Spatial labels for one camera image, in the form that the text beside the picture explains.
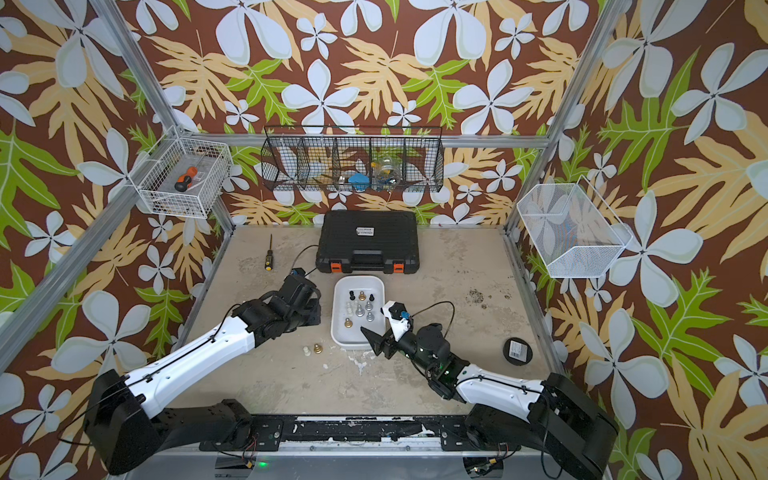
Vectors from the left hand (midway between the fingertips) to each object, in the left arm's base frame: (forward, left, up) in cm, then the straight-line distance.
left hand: (320, 305), depth 82 cm
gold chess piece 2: (+1, -7, -13) cm, 14 cm away
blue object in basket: (+37, -10, +14) cm, 41 cm away
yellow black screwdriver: (+27, +24, -12) cm, 38 cm away
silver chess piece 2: (+5, -10, -13) cm, 17 cm away
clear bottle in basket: (+41, -19, +14) cm, 47 cm away
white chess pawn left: (-9, +5, -12) cm, 15 cm away
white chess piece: (+5, -7, -11) cm, 14 cm away
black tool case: (+31, -12, -7) cm, 34 cm away
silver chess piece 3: (+3, -14, -13) cm, 19 cm away
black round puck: (-8, -57, -12) cm, 59 cm away
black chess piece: (+10, -7, -13) cm, 18 cm away
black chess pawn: (+10, -14, -13) cm, 21 cm away
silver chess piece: (+7, -13, -12) cm, 19 cm away
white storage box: (+8, -9, -12) cm, 17 cm away
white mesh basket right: (+16, -71, +14) cm, 74 cm away
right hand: (-5, -14, +3) cm, 16 cm away
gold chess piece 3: (-8, +1, -12) cm, 14 cm away
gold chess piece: (+10, -11, -13) cm, 20 cm away
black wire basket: (+46, -7, +17) cm, 49 cm away
